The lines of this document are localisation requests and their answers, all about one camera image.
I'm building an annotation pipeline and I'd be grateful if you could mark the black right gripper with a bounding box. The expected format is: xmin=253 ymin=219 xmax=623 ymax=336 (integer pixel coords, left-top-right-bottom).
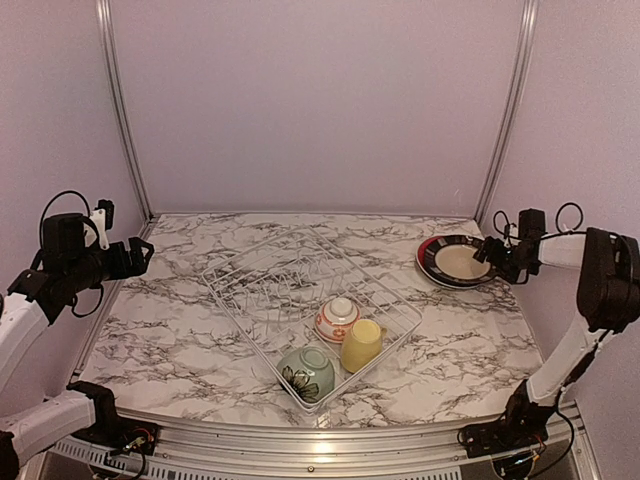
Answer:
xmin=473 ymin=236 xmax=537 ymax=284

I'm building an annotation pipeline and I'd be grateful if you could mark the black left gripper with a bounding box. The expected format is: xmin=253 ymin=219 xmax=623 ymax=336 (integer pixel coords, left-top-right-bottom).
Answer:
xmin=66 ymin=236 xmax=153 ymax=292

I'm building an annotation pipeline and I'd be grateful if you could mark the large black rimmed cream plate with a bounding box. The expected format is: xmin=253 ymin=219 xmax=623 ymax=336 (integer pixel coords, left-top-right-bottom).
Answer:
xmin=417 ymin=234 xmax=499 ymax=287

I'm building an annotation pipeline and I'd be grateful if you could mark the small dark red flower plate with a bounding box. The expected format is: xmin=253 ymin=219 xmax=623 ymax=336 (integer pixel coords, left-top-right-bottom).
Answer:
xmin=415 ymin=239 xmax=496 ymax=291

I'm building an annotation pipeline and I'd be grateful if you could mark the yellow mug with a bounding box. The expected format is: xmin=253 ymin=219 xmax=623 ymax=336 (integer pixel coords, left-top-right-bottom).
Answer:
xmin=340 ymin=319 xmax=387 ymax=373

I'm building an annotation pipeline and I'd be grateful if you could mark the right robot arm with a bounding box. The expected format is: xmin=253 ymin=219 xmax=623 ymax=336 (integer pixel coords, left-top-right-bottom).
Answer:
xmin=473 ymin=209 xmax=639 ymax=448

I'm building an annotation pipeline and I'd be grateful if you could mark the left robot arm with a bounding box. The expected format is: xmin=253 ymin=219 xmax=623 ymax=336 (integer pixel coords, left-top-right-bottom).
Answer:
xmin=1 ymin=207 xmax=154 ymax=479

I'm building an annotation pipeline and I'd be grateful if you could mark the white bowl with red pattern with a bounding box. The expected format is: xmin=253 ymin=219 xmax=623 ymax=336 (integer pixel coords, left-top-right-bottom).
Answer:
xmin=313 ymin=297 xmax=360 ymax=344

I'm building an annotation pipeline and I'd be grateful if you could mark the green bowl with flower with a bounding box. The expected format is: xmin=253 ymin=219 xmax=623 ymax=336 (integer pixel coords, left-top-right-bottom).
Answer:
xmin=277 ymin=346 xmax=335 ymax=404

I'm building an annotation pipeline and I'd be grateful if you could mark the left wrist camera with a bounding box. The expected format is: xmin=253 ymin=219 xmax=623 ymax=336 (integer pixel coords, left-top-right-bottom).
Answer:
xmin=84 ymin=199 xmax=115 ymax=250

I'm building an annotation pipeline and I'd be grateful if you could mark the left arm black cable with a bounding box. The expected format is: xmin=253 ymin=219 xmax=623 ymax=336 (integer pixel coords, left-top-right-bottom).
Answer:
xmin=32 ymin=190 xmax=104 ymax=317

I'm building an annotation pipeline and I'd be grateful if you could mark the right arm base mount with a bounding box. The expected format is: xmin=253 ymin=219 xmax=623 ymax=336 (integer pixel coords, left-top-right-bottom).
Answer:
xmin=457 ymin=380 xmax=555 ymax=458

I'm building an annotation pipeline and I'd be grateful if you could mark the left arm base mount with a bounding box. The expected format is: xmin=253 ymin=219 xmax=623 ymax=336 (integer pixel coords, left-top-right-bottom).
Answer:
xmin=66 ymin=381 xmax=159 ymax=456

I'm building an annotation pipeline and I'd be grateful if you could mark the white wire dish rack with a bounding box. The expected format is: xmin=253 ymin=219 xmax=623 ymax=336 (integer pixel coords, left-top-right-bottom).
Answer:
xmin=202 ymin=227 xmax=422 ymax=414

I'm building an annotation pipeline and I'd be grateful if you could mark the right aluminium frame post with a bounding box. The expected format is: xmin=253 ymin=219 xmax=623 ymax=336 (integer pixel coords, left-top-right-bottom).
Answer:
xmin=473 ymin=0 xmax=540 ymax=224

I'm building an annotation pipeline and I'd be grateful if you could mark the aluminium frame post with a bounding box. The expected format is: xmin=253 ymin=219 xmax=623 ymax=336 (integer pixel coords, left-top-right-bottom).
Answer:
xmin=473 ymin=0 xmax=540 ymax=224
xmin=96 ymin=0 xmax=154 ymax=221

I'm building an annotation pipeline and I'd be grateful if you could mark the left aluminium frame post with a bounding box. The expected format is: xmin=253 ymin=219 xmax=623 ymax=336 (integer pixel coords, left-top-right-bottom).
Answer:
xmin=96 ymin=0 xmax=154 ymax=221

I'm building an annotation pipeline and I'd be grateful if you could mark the front aluminium rail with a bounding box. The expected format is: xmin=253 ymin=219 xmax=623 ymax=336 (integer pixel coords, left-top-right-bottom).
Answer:
xmin=34 ymin=402 xmax=603 ymax=479

